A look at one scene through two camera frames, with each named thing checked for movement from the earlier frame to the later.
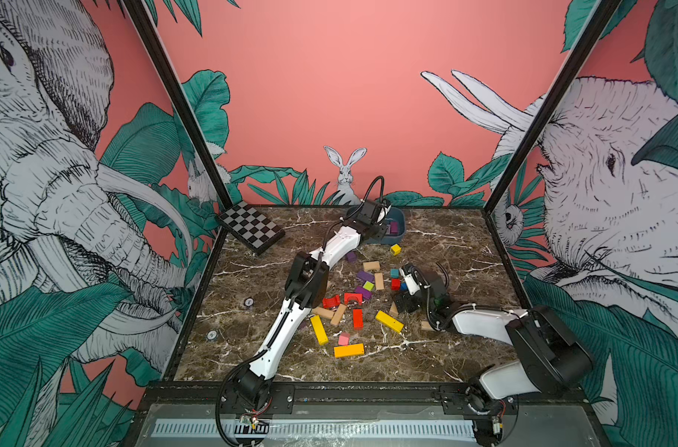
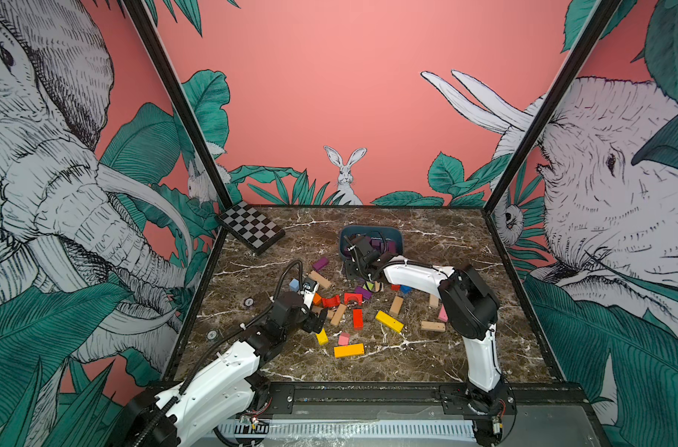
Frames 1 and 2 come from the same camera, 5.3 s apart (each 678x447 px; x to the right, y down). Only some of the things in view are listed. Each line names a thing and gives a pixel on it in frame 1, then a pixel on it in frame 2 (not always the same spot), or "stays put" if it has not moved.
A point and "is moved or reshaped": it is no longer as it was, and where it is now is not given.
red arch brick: (349, 295) stays put
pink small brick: (344, 339) stays put
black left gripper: (382, 232) to (310, 323)
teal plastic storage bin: (394, 214) is moved or reshaped
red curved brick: (332, 302) stays put
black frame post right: (551, 101) stays put
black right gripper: (405, 295) to (348, 268)
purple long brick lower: (367, 293) stays put
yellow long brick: (319, 331) stays put
